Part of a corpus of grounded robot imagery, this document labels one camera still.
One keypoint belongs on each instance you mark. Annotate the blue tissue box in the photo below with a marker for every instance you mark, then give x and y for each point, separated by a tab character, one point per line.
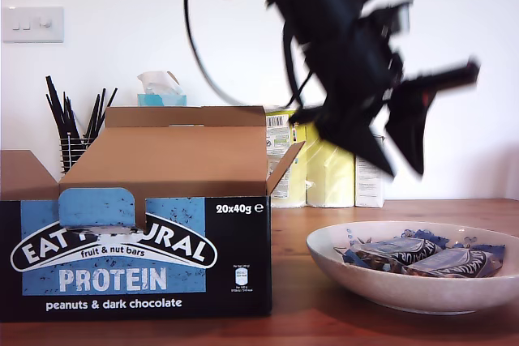
170	99

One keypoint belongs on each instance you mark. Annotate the small white printed carton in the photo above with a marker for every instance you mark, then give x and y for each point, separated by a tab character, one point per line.
370	192

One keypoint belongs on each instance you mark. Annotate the snack bar carton box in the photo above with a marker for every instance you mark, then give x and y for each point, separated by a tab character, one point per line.
142	273

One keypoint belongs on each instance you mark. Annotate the white tissue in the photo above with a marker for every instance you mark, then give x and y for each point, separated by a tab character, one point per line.
156	80

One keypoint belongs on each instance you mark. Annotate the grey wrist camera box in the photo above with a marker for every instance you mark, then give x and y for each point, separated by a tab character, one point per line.
399	18

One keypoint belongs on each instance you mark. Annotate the white floral ceramic plate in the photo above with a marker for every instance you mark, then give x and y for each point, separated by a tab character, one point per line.
405	289

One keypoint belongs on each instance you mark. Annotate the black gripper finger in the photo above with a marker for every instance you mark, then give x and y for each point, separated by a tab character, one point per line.
357	139
409	127

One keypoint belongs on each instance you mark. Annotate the white wall light switch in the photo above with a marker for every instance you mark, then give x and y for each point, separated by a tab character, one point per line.
32	24

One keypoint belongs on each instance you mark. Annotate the yellow paper roll pack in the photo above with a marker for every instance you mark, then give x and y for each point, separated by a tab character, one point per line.
324	184

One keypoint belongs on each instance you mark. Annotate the blue snack bar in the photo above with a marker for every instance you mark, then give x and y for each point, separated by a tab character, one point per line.
454	261
389	253

